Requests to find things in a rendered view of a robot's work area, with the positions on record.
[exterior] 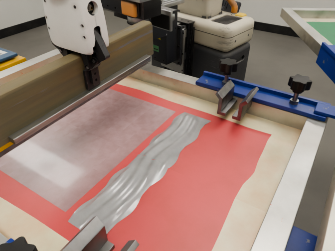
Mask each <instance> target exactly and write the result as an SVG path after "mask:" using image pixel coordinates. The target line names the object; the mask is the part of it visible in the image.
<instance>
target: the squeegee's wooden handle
mask: <svg viewBox="0 0 335 251"><path fill-rule="evenodd" d="M108 38H109V46H108V47H107V50H108V52H109V54H110V58H108V59H106V60H104V61H102V62H101V63H100V66H98V70H99V76H100V81H103V80H104V79H106V78H108V77H109V76H111V75H113V74H114V73H116V72H118V71H119V70H121V69H123V68H124V67H126V66H128V65H129V64H131V63H133V62H134V61H136V60H138V59H139V58H141V57H143V56H144V55H146V54H147V55H153V53H154V48H153V25H152V23H151V22H150V21H146V20H142V21H140V22H138V23H136V24H134V25H131V26H129V27H127V28H125V29H123V30H121V31H118V32H116V33H114V34H112V35H110V36H108ZM83 70H85V67H84V63H83V59H82V55H81V53H78V52H72V53H70V54H68V55H66V56H64V57H62V58H59V59H57V60H55V61H53V62H51V63H48V64H46V65H44V66H42V67H40V68H38V69H35V70H33V71H31V72H29V73H27V74H24V75H22V76H20V77H18V78H16V79H14V80H11V81H9V82H7V83H5V84H3V85H0V148H1V147H2V146H4V145H6V144H7V143H9V142H10V139H9V137H8V136H10V135H12V134H13V133H15V132H17V131H18V130H20V129H22V128H24V127H25V126H27V125H29V124H30V123H32V122H34V121H35V120H37V119H39V118H40V117H42V116H44V115H45V114H47V113H49V112H50V111H52V110H54V109H55V108H57V107H59V106H60V105H62V104H64V103H65V102H67V101H69V100H70V99H72V98H74V97H76V96H77V95H79V94H81V93H82V92H84V91H86V90H87V89H86V85H85V80H84V74H83Z"/></svg>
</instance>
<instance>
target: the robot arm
mask: <svg viewBox="0 0 335 251"><path fill-rule="evenodd" d="M43 7H44V13H45V18H46V23H47V28H48V32H49V35H50V38H51V42H52V44H53V45H54V46H55V47H56V48H57V49H58V50H59V52H60V53H61V54H62V55H63V56H66V55H68V54H70V53H72V52H78V53H81V55H82V59H83V63H84V67H85V70H83V74H84V80H85V85H86V89H87V90H91V89H93V88H95V87H96V86H98V85H100V76H99V70H98V66H100V63H101V62H102V61H104V60H106V59H108V58H110V54H109V52H108V50H107V47H108V46H109V38H108V32H107V26H106V21H105V16H104V11H103V7H102V4H101V0H43ZM90 55H92V59H91V60H89V56H90Z"/></svg>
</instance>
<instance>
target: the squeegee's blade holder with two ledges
mask: <svg viewBox="0 0 335 251"><path fill-rule="evenodd" d="M150 59H151V56H150V55H147V54H146V55H144V56H143V57H141V58H139V59H138V60H136V61H134V62H133V63H131V64H129V65H128V66H126V67H124V68H123V69H121V70H119V71H118V72H116V73H114V74H113V75H111V76H109V77H108V78H106V79H104V80H103V81H101V82H100V85H98V86H96V87H95V88H93V89H91V90H86V91H84V92H82V93H81V94H79V95H77V96H76V97H74V98H72V99H70V100H69V101H67V102H65V103H64V104H62V105H60V106H59V107H57V108H55V109H54V110H52V111H50V112H49V113H47V114H45V115H44V116H42V117H40V118H39V119H37V120H35V121H34V122H32V123H30V124H29V125H27V126H25V127H24V128H22V129H20V130H18V131H17V132H15V133H13V134H12V135H10V136H8V137H9V139H10V141H11V142H12V143H14V144H18V143H19V142H21V141H22V140H24V139H26V138H27V137H29V136H30V135H32V134H34V133H35V132H37V131H38V130H40V129H41V128H43V127H45V126H46V125H48V124H49V123H51V122H53V121H54V120H56V119H57V118H59V117H61V116H62V115H64V114H65V113H67V112H68V111H70V110H72V109H73V108H75V107H76V106H78V105H80V104H81V103H83V102H84V101H86V100H87V99H89V98H91V97H92V96H94V95H95V94H97V93H99V92H100V91H102V90H103V89H105V88H107V87H108V86H110V85H111V84H113V83H115V82H116V81H118V80H120V79H121V78H123V77H124V76H126V75H127V74H129V73H131V72H132V71H134V70H135V69H137V68H139V67H140V66H142V65H143V64H145V63H147V62H148V61H150Z"/></svg>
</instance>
